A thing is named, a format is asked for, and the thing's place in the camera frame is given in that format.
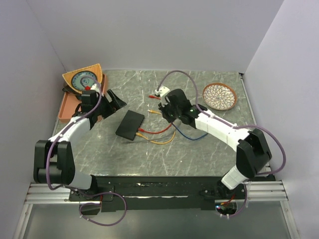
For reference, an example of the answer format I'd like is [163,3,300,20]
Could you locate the pink plastic tray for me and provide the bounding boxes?
[58,74,108,123]

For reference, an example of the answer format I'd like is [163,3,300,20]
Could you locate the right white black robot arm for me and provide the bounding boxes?
[155,86,272,199]

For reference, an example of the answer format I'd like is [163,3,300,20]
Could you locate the floral patterned ceramic plate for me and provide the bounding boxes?
[202,83,237,111]

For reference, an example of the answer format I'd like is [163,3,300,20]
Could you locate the black network switch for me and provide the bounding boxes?
[115,110,145,141]

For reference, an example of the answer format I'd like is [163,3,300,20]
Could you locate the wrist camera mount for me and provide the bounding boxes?
[85,83,101,93]
[155,86,170,107]

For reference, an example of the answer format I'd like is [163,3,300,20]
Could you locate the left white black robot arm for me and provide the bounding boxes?
[33,90,126,200]

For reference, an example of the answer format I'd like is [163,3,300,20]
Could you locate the dark bowl under basket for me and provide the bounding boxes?
[62,84,82,101]

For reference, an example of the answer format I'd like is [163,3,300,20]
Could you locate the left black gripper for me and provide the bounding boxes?
[94,90,127,119]

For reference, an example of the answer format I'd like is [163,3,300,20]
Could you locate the blue green ceramic plate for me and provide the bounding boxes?
[71,71,97,91]

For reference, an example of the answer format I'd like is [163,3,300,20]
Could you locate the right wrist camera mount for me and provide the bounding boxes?
[155,86,170,107]

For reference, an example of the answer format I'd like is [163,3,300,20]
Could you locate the aluminium rail frame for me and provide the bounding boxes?
[12,72,300,239]

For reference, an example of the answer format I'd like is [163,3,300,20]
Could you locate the orange woven basket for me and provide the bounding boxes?
[62,64,103,94]

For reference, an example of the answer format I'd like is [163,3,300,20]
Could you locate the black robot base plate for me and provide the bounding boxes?
[69,176,247,212]

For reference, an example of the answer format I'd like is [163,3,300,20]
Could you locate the yellow ethernet cable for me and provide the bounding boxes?
[136,109,177,145]

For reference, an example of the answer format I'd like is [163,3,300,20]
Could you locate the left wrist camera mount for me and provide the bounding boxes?
[85,83,101,93]

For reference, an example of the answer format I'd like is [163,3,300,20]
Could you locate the blue ethernet cable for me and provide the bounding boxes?
[170,121,209,140]

